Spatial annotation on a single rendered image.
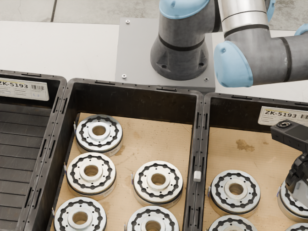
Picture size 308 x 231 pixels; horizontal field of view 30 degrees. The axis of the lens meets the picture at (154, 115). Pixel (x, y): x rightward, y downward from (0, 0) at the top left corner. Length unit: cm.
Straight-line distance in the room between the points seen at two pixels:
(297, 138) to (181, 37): 45
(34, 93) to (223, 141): 44
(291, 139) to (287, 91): 57
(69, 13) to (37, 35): 116
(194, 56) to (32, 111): 41
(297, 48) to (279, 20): 199
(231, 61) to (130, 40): 67
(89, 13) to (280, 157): 177
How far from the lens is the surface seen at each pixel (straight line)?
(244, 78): 92
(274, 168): 128
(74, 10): 291
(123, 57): 150
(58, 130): 119
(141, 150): 127
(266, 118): 130
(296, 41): 95
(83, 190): 118
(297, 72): 95
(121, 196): 121
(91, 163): 121
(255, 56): 92
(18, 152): 129
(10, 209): 122
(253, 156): 129
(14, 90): 134
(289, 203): 120
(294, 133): 106
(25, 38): 173
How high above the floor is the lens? 185
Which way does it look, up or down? 50 degrees down
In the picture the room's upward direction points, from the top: 3 degrees clockwise
